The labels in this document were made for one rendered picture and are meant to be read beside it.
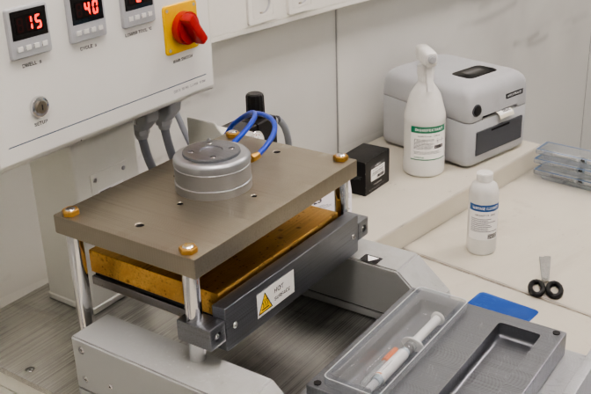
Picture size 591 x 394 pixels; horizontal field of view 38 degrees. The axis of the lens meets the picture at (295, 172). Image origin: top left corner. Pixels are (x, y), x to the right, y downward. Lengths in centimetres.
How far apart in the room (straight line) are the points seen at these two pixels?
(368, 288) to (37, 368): 36
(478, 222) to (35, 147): 84
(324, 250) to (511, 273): 62
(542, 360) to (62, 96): 52
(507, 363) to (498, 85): 99
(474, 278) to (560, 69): 132
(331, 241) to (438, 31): 122
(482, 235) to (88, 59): 82
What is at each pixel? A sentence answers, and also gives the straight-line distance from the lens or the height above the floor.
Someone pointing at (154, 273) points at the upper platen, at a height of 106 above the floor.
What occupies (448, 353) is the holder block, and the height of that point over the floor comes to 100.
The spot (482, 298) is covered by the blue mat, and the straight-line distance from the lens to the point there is 140.
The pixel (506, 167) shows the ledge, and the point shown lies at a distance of 179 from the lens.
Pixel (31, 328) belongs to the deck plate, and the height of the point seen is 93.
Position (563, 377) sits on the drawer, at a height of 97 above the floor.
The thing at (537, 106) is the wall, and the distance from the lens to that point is 260.
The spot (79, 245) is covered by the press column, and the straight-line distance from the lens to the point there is 87.
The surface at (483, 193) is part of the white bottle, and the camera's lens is 148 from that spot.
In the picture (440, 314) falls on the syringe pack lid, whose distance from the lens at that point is 87.
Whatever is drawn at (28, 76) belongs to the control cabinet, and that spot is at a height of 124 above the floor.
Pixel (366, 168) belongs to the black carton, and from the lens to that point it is 161.
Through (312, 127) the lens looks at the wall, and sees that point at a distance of 177.
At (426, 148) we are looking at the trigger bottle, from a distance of 169.
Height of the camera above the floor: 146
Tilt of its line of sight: 22 degrees down
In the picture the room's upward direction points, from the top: 2 degrees counter-clockwise
